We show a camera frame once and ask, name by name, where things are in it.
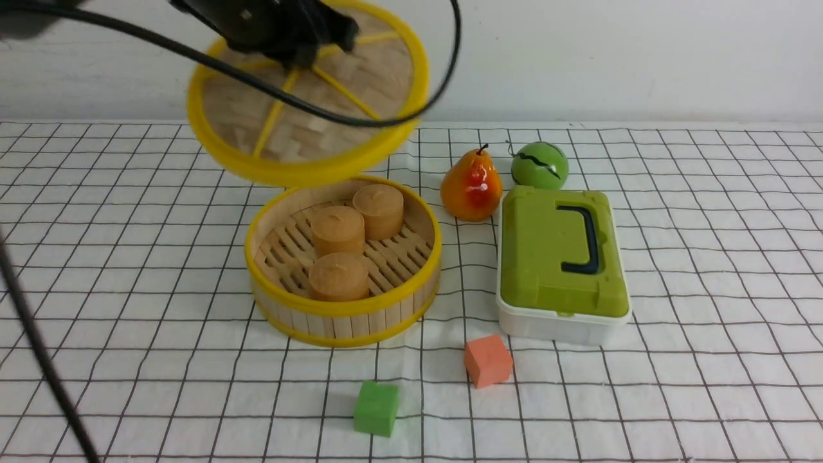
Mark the tan toy bun front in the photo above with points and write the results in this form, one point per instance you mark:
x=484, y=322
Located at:
x=338, y=277

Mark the orange red toy pear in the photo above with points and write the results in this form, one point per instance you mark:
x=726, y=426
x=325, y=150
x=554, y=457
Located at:
x=471, y=190

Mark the bamboo steamer basket yellow rims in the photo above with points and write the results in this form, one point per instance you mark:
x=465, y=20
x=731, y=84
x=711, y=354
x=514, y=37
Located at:
x=403, y=272

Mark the tan toy bun middle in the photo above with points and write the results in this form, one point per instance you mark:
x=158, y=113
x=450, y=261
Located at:
x=338, y=229

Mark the orange foam cube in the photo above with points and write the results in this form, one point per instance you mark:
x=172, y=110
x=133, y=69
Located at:
x=488, y=361

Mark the green toy melon ball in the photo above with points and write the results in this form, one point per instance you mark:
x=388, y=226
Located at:
x=540, y=165

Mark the green foam cube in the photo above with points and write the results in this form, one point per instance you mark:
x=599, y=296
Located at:
x=376, y=408

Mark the tan toy bun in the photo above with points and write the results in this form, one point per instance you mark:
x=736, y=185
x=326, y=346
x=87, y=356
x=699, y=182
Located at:
x=338, y=277
x=382, y=208
x=338, y=229

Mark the white black grid tablecloth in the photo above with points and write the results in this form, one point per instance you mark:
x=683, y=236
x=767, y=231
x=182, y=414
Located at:
x=128, y=241

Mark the tan toy bun back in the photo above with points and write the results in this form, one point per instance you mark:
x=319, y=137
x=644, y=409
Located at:
x=382, y=208

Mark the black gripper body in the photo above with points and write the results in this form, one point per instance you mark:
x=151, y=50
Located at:
x=289, y=32

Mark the yellow rimmed bamboo steamer lid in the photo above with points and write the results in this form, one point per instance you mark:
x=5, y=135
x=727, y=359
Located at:
x=268, y=142

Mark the green lidded white plastic box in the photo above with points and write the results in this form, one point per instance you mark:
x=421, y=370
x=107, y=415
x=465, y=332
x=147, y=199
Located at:
x=559, y=273

